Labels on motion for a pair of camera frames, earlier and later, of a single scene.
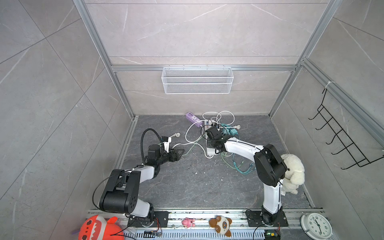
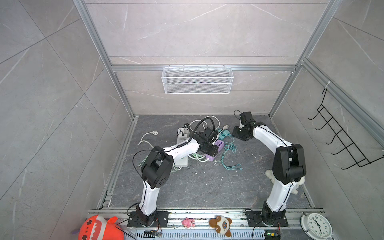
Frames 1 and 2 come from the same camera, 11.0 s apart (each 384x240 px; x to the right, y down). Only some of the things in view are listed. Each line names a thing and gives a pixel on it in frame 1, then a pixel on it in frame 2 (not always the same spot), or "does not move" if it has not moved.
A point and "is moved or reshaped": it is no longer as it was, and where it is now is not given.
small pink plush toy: x=188 y=222 does not move
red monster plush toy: x=96 y=227 does not move
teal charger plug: x=227 y=129 is moved or reshaped
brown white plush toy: x=222 y=224 does not move
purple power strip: x=193 y=118 to x=220 y=144
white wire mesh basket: x=197 y=80 does not move
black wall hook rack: x=351 y=148 does not move
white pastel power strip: x=210 y=150 is moved or reshaped
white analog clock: x=316 y=226 does not move
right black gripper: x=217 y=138 to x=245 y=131
